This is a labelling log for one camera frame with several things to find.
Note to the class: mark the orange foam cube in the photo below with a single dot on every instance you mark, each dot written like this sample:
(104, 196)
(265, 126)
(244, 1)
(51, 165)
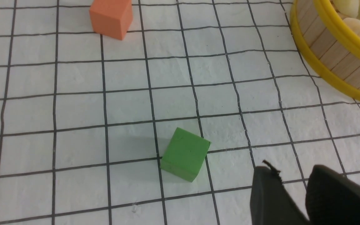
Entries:
(111, 18)

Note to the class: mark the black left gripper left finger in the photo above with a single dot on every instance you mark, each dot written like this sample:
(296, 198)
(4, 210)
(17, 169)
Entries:
(270, 203)

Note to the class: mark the bamboo steamer tray yellow rim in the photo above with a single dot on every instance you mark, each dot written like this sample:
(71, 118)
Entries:
(327, 44)

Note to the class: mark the green foam cube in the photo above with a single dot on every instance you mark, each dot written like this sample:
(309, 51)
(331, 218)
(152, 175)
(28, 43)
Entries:
(185, 154)

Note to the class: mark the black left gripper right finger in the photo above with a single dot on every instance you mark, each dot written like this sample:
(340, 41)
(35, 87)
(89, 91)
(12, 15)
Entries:
(332, 199)

